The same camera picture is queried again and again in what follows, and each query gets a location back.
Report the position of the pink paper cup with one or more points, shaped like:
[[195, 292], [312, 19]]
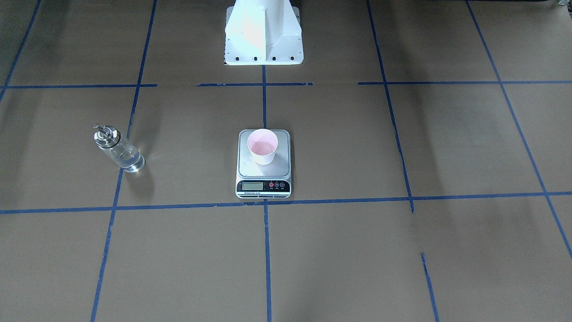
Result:
[[262, 145]]

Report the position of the glass sauce bottle steel spout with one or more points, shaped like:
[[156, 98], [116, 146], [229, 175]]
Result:
[[118, 148]]

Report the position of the digital kitchen scale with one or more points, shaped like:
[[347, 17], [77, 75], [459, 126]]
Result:
[[271, 181]]

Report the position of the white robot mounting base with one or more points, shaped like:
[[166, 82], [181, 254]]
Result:
[[263, 32]]

